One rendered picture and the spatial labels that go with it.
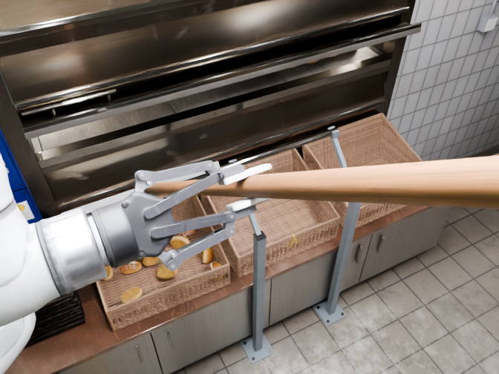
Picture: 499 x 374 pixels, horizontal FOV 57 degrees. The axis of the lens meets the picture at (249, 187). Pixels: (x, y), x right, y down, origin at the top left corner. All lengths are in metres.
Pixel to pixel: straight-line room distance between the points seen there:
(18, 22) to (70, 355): 1.28
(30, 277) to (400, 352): 2.41
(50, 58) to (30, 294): 1.36
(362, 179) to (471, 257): 2.97
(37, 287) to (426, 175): 0.41
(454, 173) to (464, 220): 3.24
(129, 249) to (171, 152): 1.64
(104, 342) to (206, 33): 1.34
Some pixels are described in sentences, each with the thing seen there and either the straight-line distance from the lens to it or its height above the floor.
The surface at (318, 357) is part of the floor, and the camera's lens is 2.67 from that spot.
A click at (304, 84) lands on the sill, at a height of 1.18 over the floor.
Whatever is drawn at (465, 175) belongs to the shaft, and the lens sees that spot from 0.29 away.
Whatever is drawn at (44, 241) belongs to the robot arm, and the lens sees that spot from 0.54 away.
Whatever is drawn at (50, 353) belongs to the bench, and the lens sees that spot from 2.17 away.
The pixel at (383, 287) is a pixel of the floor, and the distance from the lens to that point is 2.98.
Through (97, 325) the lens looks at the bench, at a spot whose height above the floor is 0.58.
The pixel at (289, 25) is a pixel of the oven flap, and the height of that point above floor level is 1.51.
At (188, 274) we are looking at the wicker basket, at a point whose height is 0.59.
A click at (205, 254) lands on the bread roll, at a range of 2.20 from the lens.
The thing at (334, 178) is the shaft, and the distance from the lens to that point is 0.40.
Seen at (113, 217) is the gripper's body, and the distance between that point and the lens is 0.55.
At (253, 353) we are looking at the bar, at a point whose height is 0.01.
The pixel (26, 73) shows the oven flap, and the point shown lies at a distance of 1.83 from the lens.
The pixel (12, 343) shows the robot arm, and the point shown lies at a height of 1.19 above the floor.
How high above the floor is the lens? 2.39
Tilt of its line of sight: 44 degrees down
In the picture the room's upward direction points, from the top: straight up
